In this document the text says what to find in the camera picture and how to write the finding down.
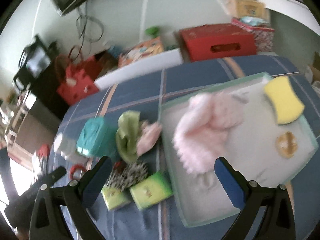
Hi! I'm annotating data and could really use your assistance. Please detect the plastic water bottle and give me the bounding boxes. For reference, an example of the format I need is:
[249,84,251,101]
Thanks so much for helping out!
[107,45,123,58]

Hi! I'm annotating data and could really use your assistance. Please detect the green dumbbell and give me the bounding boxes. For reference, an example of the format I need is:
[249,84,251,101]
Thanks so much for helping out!
[145,26,160,37]

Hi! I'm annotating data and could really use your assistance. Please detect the green tissue pack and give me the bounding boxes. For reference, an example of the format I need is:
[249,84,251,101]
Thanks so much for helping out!
[129,172,174,210]
[101,186,132,211]

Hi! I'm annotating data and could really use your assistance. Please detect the white shallow tray teal rim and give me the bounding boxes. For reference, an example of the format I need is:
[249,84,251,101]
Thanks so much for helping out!
[159,72,317,227]

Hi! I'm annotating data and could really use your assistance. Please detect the round orange pastry packet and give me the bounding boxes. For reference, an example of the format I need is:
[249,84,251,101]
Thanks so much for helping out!
[275,131,298,158]

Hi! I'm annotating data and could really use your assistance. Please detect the leopard print scrunchie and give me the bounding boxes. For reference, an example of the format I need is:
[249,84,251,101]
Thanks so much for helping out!
[107,160,148,190]

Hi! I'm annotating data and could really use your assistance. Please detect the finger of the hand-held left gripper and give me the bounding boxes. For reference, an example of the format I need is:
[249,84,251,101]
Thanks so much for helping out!
[47,166,67,185]

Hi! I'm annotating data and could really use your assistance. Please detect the black cabinet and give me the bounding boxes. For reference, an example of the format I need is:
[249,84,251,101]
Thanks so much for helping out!
[30,62,73,120]

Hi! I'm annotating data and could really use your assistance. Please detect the black document bag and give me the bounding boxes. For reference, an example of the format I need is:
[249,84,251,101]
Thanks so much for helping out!
[12,34,53,92]

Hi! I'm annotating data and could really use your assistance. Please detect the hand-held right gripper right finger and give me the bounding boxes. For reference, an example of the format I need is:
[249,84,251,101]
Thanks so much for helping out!
[214,157,297,240]

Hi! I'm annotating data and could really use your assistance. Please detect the red patterned box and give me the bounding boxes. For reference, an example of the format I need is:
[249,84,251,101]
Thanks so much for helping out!
[231,17,275,52]

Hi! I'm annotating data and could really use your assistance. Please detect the yellow case with handle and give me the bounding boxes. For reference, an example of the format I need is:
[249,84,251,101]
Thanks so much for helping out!
[226,0,267,22]

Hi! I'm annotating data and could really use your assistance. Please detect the white chair back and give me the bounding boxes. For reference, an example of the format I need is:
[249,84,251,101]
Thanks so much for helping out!
[94,47,183,90]

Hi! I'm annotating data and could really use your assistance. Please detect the red plastic item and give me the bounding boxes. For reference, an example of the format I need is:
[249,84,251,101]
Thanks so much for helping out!
[37,144,50,160]

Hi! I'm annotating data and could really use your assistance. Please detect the red cardboard box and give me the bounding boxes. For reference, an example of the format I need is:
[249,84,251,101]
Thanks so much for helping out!
[179,24,258,62]

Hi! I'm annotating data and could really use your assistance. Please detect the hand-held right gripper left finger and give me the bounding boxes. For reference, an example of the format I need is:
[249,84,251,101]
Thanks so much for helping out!
[29,156,113,240]

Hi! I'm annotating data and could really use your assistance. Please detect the brown cardboard box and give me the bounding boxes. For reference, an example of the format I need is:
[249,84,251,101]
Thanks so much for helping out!
[96,51,120,77]

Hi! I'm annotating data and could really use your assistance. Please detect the white curved shelf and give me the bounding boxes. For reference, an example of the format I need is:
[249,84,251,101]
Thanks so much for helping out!
[255,0,320,34]

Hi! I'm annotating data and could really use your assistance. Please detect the pink plush cloth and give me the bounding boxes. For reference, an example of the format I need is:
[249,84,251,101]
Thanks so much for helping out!
[136,121,163,155]

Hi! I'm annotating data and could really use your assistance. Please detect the pale blue packet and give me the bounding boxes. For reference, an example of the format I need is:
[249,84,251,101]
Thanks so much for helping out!
[240,16,269,27]

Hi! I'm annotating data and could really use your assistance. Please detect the red ring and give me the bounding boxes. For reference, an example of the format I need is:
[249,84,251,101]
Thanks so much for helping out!
[69,164,87,178]

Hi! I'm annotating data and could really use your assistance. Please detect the colourful toy box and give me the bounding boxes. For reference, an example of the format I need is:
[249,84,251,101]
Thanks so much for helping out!
[117,36,164,68]

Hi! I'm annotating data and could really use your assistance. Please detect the blue face mask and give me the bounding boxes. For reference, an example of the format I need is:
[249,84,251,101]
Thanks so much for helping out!
[53,132,78,161]

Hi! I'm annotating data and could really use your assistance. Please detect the yellow sponge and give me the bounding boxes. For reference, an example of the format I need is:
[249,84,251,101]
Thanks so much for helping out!
[264,76,305,125]

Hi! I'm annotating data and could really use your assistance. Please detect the white wooden furniture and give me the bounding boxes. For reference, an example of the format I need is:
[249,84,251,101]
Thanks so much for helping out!
[0,90,35,155]

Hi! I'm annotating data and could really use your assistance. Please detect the red tote bag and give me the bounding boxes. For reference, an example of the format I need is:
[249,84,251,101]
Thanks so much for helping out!
[55,45,107,105]

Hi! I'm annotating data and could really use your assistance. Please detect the teal wipes container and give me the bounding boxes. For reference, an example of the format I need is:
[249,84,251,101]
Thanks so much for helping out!
[76,117,118,158]

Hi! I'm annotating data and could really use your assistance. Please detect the green cloth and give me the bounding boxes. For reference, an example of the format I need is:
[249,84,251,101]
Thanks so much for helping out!
[115,110,141,162]

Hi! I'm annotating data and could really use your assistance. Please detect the labelled carton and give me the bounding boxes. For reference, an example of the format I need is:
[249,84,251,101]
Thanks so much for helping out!
[304,52,320,90]

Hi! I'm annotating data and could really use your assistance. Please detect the pink fluffy towel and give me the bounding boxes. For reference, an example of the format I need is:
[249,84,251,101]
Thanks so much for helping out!
[172,91,244,174]

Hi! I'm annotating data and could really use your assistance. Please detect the black cables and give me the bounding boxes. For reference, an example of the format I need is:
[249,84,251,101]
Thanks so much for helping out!
[76,2,104,45]

